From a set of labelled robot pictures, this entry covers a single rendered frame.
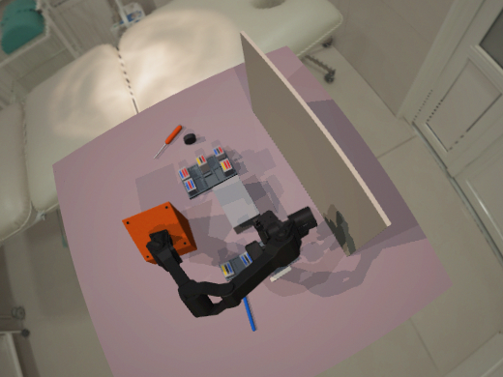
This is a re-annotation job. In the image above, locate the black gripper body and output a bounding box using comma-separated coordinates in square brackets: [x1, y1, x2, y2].
[245, 230, 309, 262]

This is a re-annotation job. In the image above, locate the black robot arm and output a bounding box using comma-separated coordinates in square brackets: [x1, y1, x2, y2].
[146, 207, 317, 318]

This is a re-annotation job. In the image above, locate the orange-handled screwdriver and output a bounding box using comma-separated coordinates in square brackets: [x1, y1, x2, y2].
[154, 126, 182, 159]

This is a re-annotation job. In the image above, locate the blue thin rod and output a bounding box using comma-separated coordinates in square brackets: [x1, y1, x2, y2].
[244, 297, 256, 331]

